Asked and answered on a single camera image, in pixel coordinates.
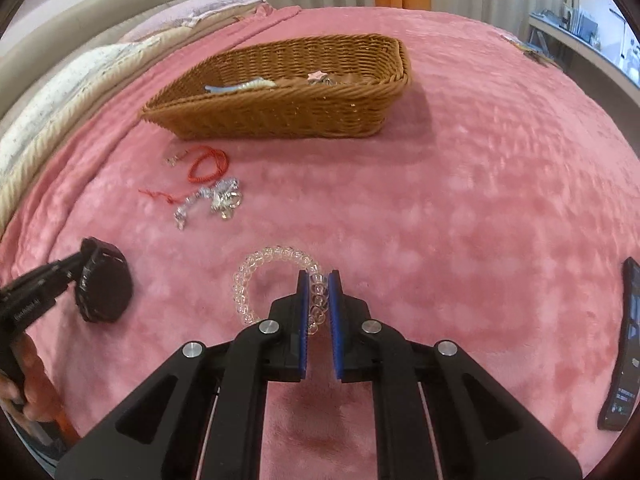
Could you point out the lilac pillow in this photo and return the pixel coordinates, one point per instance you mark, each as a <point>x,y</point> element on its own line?
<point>188,14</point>

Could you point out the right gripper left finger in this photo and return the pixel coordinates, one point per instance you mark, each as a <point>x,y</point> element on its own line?
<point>200,415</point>

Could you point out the white floral pillow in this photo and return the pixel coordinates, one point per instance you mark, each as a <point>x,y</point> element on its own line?
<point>55,94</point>

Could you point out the black wrist watch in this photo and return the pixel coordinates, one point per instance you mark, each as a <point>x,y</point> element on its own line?
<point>104,287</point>

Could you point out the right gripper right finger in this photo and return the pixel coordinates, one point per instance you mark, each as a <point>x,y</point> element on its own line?
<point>438,414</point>

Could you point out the pink star hair clip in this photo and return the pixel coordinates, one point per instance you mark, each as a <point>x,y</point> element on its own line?
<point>320,77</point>

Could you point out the cream folded quilt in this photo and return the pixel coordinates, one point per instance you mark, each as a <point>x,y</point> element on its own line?
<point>91,97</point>

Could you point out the books on desk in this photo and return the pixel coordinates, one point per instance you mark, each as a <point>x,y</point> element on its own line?
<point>580,24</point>

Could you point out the brown wicker basket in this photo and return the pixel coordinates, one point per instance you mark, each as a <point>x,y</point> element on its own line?
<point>371,72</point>

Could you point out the items on bed edge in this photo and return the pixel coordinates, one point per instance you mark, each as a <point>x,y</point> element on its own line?
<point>531,52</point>

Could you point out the beige padded headboard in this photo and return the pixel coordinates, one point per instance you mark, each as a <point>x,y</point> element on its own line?
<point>25,60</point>

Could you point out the black smartphone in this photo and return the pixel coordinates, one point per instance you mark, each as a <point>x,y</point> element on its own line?
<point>623,394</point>

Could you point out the pink plush bed blanket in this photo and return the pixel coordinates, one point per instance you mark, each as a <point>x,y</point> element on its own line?
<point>495,208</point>

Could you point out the white desk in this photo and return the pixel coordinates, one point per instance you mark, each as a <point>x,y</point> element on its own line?
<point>590,54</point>

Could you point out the person's left hand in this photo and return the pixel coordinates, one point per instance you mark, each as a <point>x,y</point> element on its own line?
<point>39,401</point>

